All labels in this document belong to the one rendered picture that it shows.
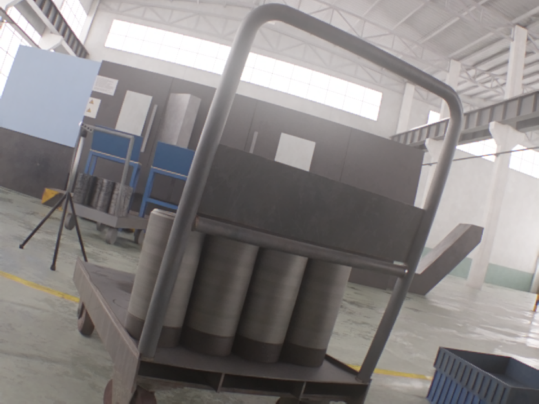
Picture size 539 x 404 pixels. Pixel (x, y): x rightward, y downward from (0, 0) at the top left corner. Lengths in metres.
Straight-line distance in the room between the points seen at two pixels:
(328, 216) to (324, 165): 6.51
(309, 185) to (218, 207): 0.18
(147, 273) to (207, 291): 0.14
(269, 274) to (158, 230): 0.27
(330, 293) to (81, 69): 6.74
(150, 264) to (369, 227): 0.45
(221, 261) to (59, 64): 6.85
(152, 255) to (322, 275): 0.40
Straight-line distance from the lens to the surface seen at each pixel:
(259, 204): 1.05
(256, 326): 1.27
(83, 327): 1.98
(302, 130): 7.63
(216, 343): 1.23
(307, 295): 1.33
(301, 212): 1.09
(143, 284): 1.18
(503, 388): 1.87
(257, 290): 1.27
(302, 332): 1.34
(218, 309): 1.21
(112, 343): 1.29
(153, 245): 1.17
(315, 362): 1.37
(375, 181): 7.81
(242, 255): 1.20
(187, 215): 0.99
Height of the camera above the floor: 0.58
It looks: 3 degrees up
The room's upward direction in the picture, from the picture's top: 15 degrees clockwise
